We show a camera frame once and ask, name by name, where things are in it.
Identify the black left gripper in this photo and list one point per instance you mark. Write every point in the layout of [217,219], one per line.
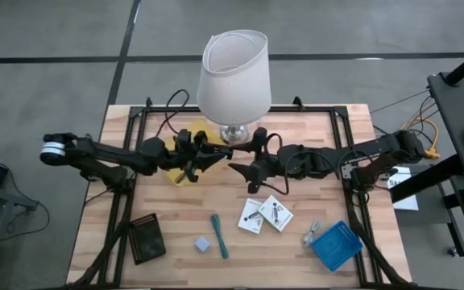
[185,151]

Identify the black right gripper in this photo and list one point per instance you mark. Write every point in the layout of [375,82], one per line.
[265,165]

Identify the white printed card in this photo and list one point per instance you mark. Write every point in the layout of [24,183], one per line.
[276,213]
[249,219]

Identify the lavender cube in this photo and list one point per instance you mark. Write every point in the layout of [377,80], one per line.
[202,244]

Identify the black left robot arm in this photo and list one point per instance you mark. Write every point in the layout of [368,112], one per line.
[107,155]

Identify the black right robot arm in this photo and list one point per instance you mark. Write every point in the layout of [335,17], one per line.
[336,159]

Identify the yellow translucent bin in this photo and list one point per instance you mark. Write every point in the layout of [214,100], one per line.
[212,136]

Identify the black perforated bin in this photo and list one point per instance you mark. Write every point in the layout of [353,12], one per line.
[147,239]

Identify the blue perforated bin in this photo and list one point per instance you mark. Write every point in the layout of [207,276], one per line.
[336,245]

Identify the white shade table lamp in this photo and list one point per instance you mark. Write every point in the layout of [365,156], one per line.
[234,80]

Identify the white paper sheet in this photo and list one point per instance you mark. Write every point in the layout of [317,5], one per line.
[405,201]

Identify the black side desk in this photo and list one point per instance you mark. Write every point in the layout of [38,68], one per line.
[453,121]

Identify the black aluminium table frame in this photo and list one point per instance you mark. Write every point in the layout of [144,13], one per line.
[304,109]

